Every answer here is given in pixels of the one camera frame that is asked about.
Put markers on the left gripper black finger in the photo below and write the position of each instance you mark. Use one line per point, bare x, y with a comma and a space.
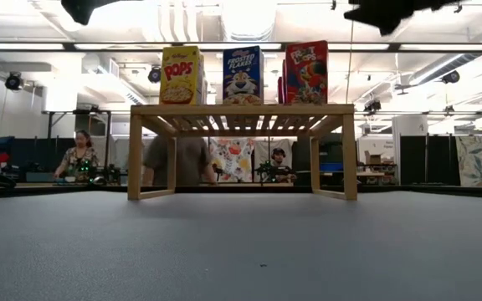
82, 10

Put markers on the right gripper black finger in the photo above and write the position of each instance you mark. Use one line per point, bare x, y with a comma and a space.
383, 14

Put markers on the red Froot Loops cereal box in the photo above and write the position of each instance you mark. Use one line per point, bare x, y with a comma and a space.
308, 71
283, 83
279, 90

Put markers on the yellow Corn Pops cereal box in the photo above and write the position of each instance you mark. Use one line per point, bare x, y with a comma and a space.
180, 75

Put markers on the blue Frosted Flakes cereal box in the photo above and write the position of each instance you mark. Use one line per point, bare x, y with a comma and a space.
243, 75

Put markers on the black background robot arm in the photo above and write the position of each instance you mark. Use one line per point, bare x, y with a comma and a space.
268, 170
83, 171

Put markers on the wooden slatted shelf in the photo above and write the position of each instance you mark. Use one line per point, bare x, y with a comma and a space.
241, 110

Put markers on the black ceiling spotlight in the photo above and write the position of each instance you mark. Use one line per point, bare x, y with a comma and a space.
372, 106
154, 75
451, 77
13, 81

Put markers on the black metal rack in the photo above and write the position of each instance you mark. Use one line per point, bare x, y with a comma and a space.
78, 112

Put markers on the cardboard box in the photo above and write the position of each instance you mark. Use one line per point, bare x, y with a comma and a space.
375, 158

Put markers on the black partition panel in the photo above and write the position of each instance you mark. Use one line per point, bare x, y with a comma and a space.
412, 161

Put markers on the person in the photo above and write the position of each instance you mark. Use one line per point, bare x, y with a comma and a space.
279, 156
191, 159
78, 161

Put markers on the blue bin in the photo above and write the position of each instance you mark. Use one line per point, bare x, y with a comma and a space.
331, 166

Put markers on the floral curtain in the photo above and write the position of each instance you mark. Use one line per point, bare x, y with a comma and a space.
479, 161

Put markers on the floral hanging cloth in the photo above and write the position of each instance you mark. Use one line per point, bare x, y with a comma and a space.
232, 161

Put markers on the blue-grey table mat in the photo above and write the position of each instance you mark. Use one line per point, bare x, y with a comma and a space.
241, 251

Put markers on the black metal table frame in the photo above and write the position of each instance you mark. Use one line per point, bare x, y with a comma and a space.
412, 190

